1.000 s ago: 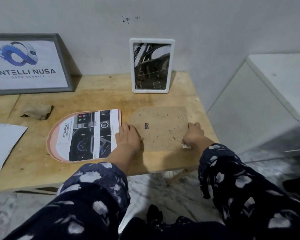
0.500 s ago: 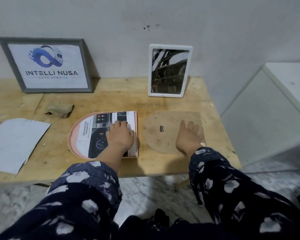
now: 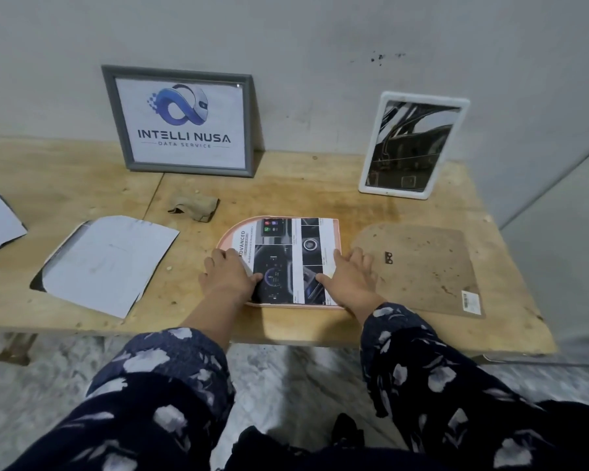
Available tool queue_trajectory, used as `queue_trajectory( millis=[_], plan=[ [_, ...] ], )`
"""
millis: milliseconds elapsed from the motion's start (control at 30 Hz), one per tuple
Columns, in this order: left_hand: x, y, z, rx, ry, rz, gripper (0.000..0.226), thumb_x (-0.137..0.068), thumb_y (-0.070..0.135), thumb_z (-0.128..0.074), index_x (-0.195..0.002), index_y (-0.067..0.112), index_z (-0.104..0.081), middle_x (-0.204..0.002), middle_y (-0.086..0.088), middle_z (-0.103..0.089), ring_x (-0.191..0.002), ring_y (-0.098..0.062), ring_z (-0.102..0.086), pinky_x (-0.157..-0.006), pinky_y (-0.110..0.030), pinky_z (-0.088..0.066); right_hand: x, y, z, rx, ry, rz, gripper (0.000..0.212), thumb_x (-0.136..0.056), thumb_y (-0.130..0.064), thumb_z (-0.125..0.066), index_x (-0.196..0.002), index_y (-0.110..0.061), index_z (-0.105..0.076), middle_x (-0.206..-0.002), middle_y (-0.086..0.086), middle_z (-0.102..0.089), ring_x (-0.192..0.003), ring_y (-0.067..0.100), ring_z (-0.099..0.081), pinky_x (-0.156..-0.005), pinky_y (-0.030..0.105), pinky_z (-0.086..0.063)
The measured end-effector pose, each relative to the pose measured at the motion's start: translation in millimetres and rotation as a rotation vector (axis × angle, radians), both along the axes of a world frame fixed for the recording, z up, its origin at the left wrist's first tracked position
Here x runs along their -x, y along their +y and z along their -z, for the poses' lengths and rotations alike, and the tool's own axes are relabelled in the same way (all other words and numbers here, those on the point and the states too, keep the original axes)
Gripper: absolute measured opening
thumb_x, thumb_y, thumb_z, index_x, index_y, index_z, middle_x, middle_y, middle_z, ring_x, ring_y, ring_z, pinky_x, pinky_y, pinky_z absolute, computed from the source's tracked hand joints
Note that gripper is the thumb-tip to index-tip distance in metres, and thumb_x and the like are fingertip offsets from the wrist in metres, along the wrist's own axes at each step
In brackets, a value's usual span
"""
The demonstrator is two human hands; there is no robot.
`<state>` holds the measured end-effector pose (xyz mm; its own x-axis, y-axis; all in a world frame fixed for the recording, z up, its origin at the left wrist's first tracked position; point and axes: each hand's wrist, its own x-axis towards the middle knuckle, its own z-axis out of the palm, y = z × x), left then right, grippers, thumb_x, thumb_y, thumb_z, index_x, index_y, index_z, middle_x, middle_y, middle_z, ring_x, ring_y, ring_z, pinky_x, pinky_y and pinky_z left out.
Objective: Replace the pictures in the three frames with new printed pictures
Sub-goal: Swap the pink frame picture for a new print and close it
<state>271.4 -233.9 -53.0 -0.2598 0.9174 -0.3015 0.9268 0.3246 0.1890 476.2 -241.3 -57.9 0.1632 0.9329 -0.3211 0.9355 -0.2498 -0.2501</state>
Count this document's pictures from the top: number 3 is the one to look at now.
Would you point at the person's dark clothing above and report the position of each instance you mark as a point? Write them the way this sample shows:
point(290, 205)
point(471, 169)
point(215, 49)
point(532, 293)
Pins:
point(275, 451)

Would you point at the person's left hand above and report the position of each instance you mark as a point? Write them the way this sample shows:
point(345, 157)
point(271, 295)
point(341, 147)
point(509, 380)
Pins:
point(228, 279)

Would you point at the brown wiping cloth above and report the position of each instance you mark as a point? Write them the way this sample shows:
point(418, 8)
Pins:
point(196, 205)

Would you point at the dark print sheet face-down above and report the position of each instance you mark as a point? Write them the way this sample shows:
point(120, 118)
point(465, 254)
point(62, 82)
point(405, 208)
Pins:
point(108, 264)

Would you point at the person's left forearm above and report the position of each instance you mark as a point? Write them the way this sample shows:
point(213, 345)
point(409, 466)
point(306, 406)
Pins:
point(152, 397)

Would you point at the car brochure photo sheet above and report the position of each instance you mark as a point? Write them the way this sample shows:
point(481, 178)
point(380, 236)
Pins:
point(284, 259)

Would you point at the pink arched photo frame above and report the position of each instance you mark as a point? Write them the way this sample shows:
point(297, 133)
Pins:
point(227, 236)

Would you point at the arched brown backing board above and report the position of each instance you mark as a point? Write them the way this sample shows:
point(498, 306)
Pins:
point(422, 279)

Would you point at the wooden table leg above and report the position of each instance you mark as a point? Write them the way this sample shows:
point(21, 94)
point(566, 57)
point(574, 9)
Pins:
point(14, 350)

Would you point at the white picture frame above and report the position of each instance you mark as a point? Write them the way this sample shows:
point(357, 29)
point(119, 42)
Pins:
point(392, 192)

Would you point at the person's right forearm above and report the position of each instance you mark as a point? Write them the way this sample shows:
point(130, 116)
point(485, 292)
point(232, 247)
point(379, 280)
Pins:
point(446, 387)

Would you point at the person's right hand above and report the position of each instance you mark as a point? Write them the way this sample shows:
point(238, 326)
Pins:
point(356, 284)

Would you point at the grey framed Intelli Nusa sign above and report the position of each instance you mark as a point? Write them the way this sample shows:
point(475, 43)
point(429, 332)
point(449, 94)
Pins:
point(191, 170)

